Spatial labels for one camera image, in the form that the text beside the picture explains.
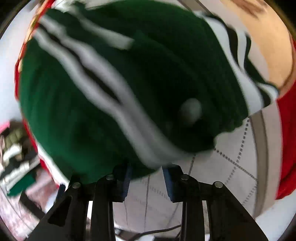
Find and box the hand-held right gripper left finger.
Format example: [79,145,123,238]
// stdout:
[28,162,134,241]

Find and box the olive hanging garment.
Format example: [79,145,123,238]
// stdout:
[4,128,24,149]

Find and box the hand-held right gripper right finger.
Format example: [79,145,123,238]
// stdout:
[161,164,270,241]

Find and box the red floral blanket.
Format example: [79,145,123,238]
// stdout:
[14,0,296,200]

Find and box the black cable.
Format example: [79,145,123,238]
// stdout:
[115,224,184,240]

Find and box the green hanging garment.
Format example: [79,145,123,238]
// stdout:
[6,173,36,197]

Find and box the green and white striped jacket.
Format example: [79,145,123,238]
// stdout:
[18,0,280,184]

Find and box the white quilted sheet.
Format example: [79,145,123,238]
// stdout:
[113,102,285,235]

